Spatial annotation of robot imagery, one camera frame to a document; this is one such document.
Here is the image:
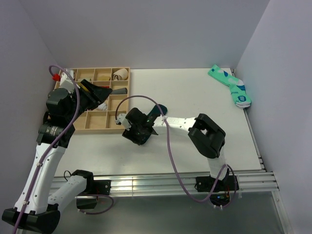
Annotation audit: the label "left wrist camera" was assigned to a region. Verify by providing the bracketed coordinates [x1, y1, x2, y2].
[50, 71, 78, 94]

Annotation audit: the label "mustard yellow rolled sock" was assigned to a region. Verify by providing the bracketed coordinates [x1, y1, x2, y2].
[79, 84, 89, 92]

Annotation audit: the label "dark grey rolled sock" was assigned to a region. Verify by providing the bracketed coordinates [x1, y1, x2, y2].
[111, 88, 128, 95]

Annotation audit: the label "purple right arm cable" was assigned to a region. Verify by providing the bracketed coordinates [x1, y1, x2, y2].
[114, 95, 238, 210]

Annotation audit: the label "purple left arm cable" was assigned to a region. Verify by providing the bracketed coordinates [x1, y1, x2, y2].
[11, 65, 115, 234]

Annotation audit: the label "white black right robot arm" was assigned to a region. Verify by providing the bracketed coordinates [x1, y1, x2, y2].
[115, 106, 229, 190]

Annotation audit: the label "dark green reindeer sock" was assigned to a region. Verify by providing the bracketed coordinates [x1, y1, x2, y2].
[147, 104, 168, 120]

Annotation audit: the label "cream brown rolled sock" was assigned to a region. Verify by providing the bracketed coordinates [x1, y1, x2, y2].
[112, 68, 129, 81]

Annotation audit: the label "mint green patterned sock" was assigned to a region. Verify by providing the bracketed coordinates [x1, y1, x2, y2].
[208, 65, 252, 109]

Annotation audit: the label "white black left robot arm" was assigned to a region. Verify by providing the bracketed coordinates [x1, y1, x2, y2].
[2, 79, 112, 234]

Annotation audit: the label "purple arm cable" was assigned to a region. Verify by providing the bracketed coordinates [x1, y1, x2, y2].
[11, 65, 115, 234]
[114, 95, 238, 210]

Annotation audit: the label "wooden compartment tray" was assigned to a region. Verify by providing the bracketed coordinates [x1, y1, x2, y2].
[66, 67, 131, 134]

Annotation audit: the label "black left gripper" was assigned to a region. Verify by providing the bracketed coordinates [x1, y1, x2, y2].
[65, 79, 112, 122]

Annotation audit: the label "white sock black stripes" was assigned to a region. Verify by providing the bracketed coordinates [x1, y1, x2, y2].
[96, 102, 108, 111]

